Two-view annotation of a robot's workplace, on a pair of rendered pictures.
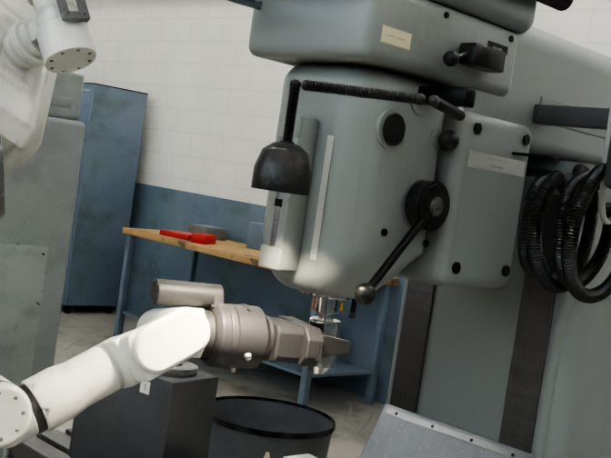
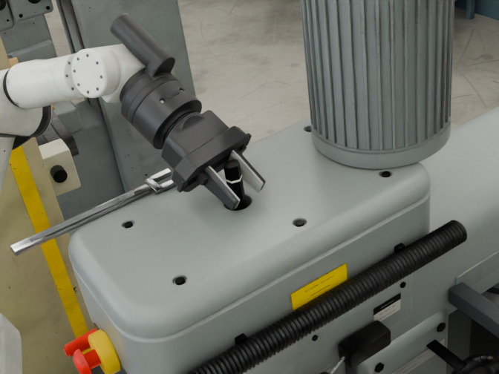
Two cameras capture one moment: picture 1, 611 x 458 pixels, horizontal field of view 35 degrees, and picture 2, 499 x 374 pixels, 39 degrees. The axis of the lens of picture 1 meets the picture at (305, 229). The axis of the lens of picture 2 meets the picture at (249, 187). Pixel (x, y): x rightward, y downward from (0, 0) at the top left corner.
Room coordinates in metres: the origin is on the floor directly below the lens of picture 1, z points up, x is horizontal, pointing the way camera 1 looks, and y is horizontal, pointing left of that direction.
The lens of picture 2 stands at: (0.68, -0.30, 2.44)
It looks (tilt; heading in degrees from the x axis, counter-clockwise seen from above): 34 degrees down; 17
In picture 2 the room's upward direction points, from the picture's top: 9 degrees counter-clockwise
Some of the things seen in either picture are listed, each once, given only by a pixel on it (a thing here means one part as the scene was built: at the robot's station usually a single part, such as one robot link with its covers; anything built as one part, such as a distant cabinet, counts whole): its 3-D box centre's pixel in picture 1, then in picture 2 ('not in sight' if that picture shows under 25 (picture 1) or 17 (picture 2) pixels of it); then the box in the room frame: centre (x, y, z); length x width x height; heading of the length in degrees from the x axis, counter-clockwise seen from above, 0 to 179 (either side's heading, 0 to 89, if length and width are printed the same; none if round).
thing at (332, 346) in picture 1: (331, 346); not in sight; (1.39, -0.06, 1.23); 0.06 x 0.02 x 0.03; 118
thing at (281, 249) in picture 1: (288, 193); not in sight; (1.34, 0.03, 1.45); 0.04 x 0.04 x 0.21; 45
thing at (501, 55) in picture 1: (468, 58); (349, 353); (1.37, -0.19, 1.66); 0.12 x 0.04 x 0.04; 135
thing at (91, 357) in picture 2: not in sight; (87, 361); (1.24, 0.13, 1.76); 0.04 x 0.03 x 0.04; 45
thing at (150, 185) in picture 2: not in sight; (97, 211); (1.38, 0.14, 1.89); 0.24 x 0.04 x 0.01; 136
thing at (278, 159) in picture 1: (283, 166); not in sight; (1.20, 0.04, 1.48); 0.07 x 0.07 x 0.06
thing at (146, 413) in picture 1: (143, 413); not in sight; (1.70, 0.24, 1.02); 0.22 x 0.12 x 0.20; 56
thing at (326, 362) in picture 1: (321, 345); not in sight; (1.42, -0.05, 1.23); 0.05 x 0.05 x 0.06
